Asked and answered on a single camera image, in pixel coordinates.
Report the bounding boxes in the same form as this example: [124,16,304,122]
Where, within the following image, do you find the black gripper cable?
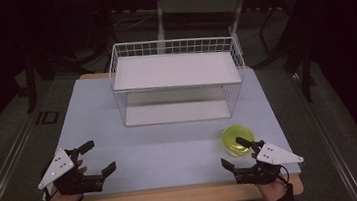
[40,181,61,201]
[274,163,292,189]

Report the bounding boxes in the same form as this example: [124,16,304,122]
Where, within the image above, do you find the light blue table mat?
[49,56,303,200]

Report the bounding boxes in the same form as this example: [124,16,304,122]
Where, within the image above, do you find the yellow-green translucent bowl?
[219,122,258,159]

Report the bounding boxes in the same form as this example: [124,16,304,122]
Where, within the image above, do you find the black stand legs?
[245,0,319,108]

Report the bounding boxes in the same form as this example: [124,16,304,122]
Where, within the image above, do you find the white wire shelf rack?
[105,30,252,131]

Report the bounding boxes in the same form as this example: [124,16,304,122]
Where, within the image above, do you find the wooden table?
[27,52,306,201]

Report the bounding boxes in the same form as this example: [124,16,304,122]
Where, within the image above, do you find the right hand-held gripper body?
[229,136,307,189]

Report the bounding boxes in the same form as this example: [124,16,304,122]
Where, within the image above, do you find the white floor cable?
[109,11,161,34]

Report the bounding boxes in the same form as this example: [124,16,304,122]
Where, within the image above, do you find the grey metal frame stand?
[152,0,255,55]

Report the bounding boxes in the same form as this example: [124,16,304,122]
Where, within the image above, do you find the black rectangular floor frame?
[34,109,60,127]

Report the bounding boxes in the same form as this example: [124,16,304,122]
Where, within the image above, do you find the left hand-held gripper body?
[33,143,107,200]

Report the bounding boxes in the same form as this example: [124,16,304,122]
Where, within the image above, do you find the person's right hand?
[256,176,290,201]

